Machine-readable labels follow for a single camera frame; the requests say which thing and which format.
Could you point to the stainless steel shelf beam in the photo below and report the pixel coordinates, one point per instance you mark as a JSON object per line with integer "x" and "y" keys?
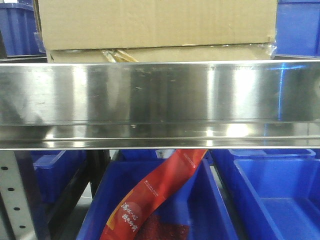
{"x": 166, "y": 105}

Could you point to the brown cardboard carton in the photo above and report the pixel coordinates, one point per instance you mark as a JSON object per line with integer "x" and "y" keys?
{"x": 113, "y": 31}

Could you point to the red snack bag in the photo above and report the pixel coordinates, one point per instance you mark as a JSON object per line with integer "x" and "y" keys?
{"x": 148, "y": 194}

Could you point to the blue bin lower left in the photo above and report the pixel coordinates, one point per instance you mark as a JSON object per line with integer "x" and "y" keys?
{"x": 54, "y": 170}

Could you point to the perforated grey shelf upright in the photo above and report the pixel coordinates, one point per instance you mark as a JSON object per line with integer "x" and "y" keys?
{"x": 14, "y": 167}

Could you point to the blue bin behind lower middle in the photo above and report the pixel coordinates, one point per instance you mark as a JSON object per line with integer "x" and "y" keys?
{"x": 146, "y": 154}

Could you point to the blue bin with red bag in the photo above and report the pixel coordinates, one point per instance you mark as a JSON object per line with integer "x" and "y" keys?
{"x": 195, "y": 212}

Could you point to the blue bin upper left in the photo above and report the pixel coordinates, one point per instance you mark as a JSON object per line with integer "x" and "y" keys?
{"x": 18, "y": 28}

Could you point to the blue bin upper right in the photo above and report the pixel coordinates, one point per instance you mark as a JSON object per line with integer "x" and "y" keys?
{"x": 298, "y": 28}

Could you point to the empty blue bin lower right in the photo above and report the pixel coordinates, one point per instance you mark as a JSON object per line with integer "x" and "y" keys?
{"x": 276, "y": 192}

